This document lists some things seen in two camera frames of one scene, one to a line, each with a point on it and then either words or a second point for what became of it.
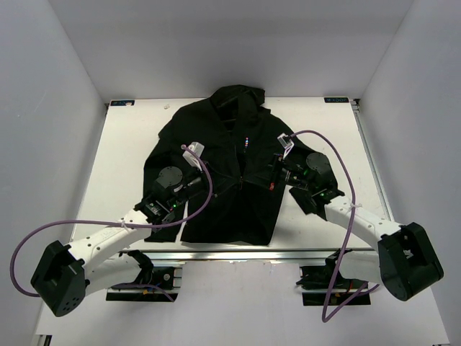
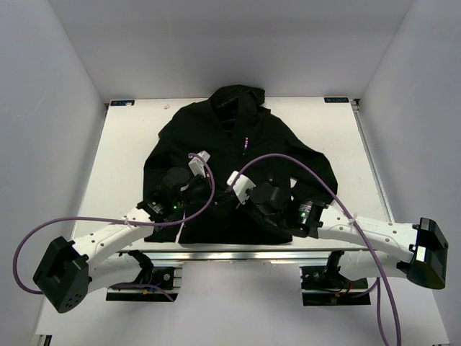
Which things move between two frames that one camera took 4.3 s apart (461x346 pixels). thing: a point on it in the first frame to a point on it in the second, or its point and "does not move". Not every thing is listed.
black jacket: (242, 138) does not move
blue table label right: (336, 99) does not move
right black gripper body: (289, 174) to (271, 218)
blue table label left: (122, 102) does not move
